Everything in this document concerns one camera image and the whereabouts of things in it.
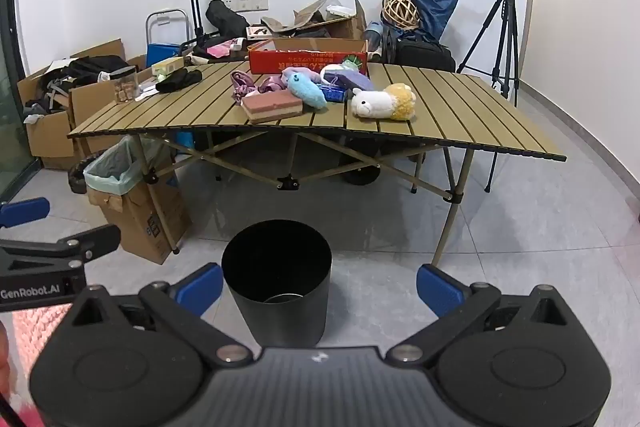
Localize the black cloth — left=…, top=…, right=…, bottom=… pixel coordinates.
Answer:
left=155, top=67, right=204, bottom=94

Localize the pink satin scrunchie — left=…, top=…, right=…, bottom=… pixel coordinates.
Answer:
left=257, top=74, right=287, bottom=96

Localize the pink knitted cloth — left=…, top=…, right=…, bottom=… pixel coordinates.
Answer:
left=9, top=304, right=77, bottom=427

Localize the tan slatted folding table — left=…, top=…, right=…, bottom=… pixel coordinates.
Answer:
left=67, top=59, right=569, bottom=268

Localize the pink sponge block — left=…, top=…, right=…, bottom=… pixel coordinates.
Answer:
left=241, top=89, right=305, bottom=124

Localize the white wall outlet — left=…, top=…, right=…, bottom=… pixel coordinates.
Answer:
left=222, top=0, right=270, bottom=13

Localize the blue plastic box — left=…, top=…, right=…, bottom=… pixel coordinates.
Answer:
left=146, top=42, right=182, bottom=68

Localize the blue cloth bag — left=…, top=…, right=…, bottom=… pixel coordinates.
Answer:
left=390, top=0, right=462, bottom=44

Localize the white yellow alpaca plush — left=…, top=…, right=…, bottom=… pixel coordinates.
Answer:
left=350, top=83, right=418, bottom=122

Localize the purple satin scrunchie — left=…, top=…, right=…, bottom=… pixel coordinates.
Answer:
left=230, top=71, right=257, bottom=103

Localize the black suitcase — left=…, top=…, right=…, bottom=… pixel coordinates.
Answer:
left=384, top=36, right=457, bottom=74

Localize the brown cardboard box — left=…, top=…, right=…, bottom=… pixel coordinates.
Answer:
left=69, top=38, right=153, bottom=156
left=17, top=57, right=82, bottom=172

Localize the yellow green carton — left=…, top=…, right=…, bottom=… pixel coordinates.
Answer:
left=150, top=56, right=186, bottom=76

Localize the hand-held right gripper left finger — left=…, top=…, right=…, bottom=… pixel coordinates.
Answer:
left=65, top=263, right=254, bottom=367

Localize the white metal frame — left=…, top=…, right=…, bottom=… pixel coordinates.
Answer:
left=145, top=8, right=189, bottom=58

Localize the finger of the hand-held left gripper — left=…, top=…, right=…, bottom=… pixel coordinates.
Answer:
left=0, top=197, right=51, bottom=229
left=0, top=224, right=122, bottom=271

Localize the blue water bottle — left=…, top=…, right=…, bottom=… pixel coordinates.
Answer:
left=366, top=20, right=387, bottom=54

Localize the black round bin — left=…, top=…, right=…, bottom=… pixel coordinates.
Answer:
left=221, top=220, right=334, bottom=349

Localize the light blue plush toy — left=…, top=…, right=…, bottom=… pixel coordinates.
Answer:
left=281, top=68, right=329, bottom=110

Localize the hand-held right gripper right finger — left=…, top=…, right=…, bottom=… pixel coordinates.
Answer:
left=385, top=263, right=577, bottom=367

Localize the bag-lined cardboard box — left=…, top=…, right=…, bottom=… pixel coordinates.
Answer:
left=86, top=157, right=192, bottom=266

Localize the black tripod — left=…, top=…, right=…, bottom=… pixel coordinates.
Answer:
left=455, top=0, right=522, bottom=194

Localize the light green bin bag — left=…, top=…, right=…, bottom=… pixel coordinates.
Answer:
left=83, top=136, right=171, bottom=196

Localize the wicker ball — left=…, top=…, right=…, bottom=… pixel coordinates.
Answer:
left=382, top=0, right=419, bottom=30

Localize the open torn cardboard box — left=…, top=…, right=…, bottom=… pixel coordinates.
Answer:
left=292, top=0, right=369, bottom=41

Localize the black soft bag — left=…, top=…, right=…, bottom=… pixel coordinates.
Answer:
left=205, top=0, right=251, bottom=39

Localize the dark round floor bag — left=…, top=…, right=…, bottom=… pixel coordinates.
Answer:
left=68, top=158, right=102, bottom=196

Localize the red cardboard box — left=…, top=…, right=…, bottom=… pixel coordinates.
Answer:
left=248, top=38, right=370, bottom=76

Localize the pink package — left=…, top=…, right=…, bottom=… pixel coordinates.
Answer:
left=206, top=38, right=247, bottom=58

